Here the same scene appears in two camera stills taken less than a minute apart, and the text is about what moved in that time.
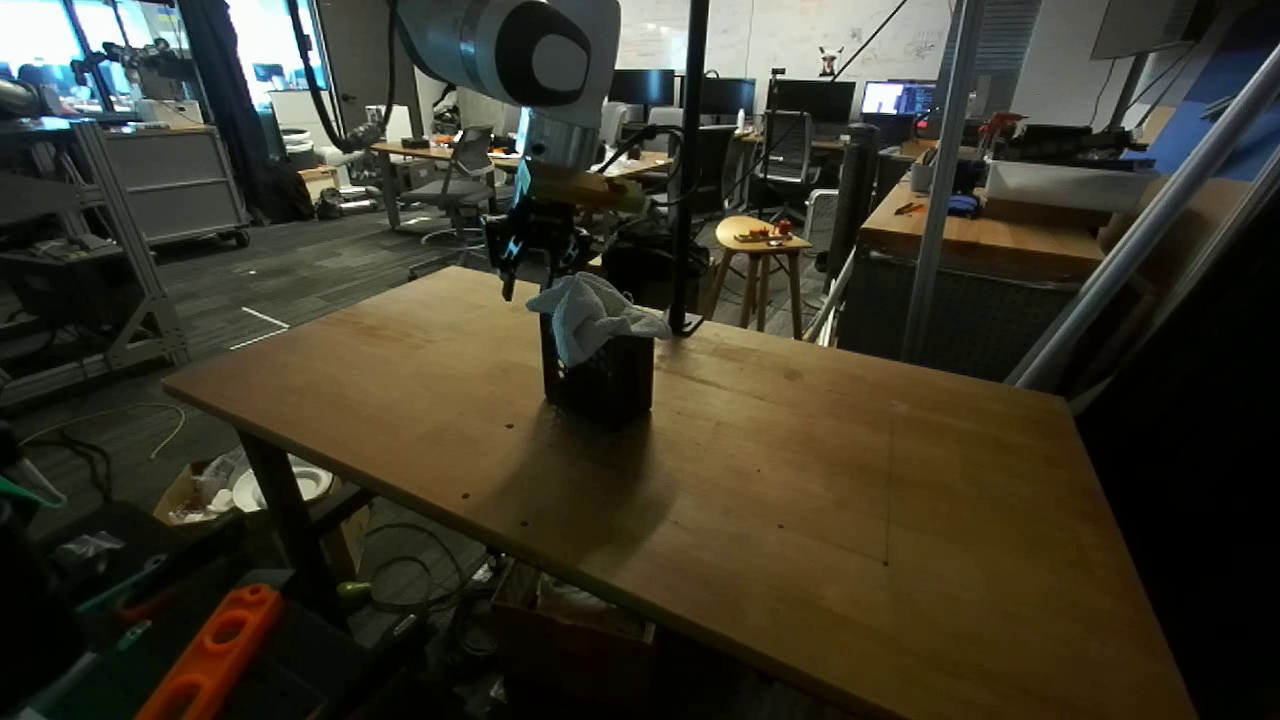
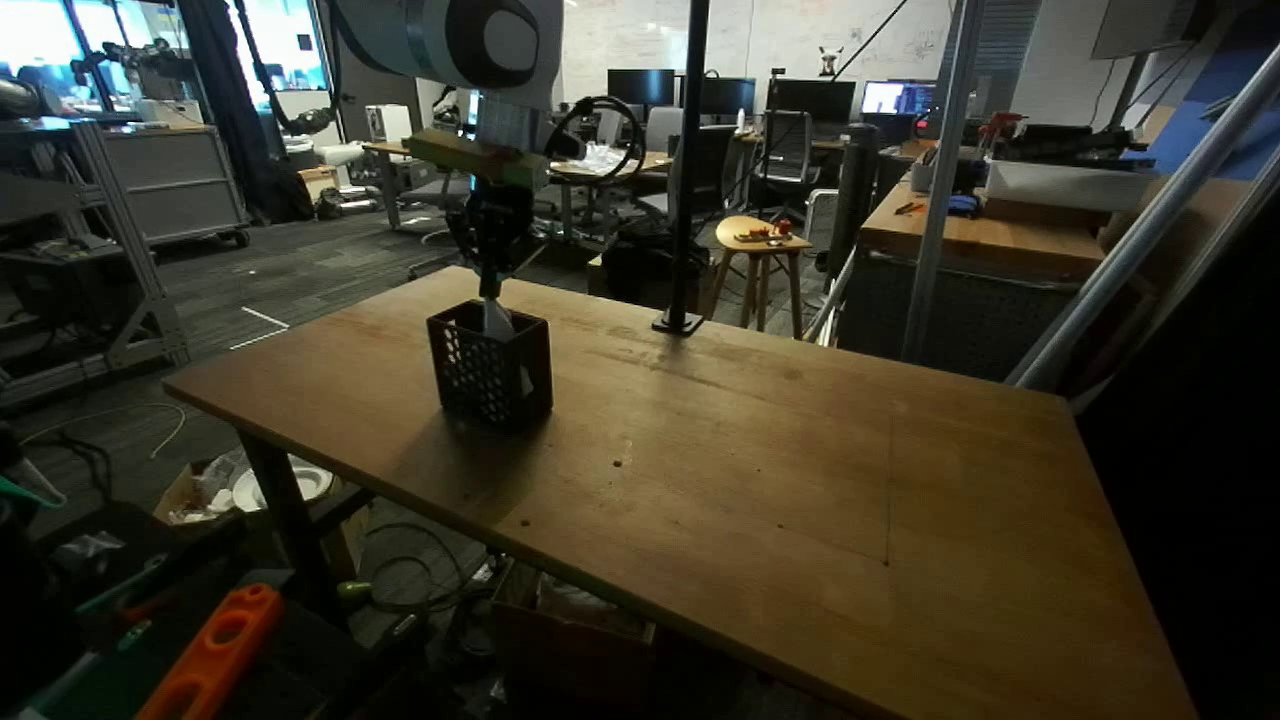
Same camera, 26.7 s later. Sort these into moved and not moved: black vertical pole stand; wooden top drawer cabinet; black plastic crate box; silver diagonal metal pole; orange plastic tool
Moved: black plastic crate box
Not moved: black vertical pole stand; wooden top drawer cabinet; silver diagonal metal pole; orange plastic tool
